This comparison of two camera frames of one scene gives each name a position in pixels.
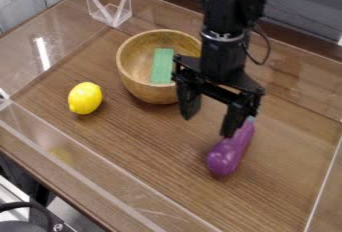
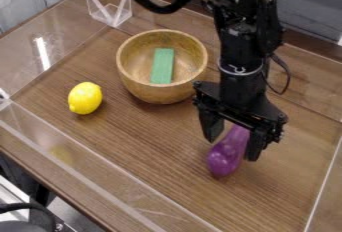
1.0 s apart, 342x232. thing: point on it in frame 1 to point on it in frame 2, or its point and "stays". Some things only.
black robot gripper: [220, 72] to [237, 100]
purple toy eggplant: [224, 156] stays
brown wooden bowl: [133, 58] stays
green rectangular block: [160, 71] stays
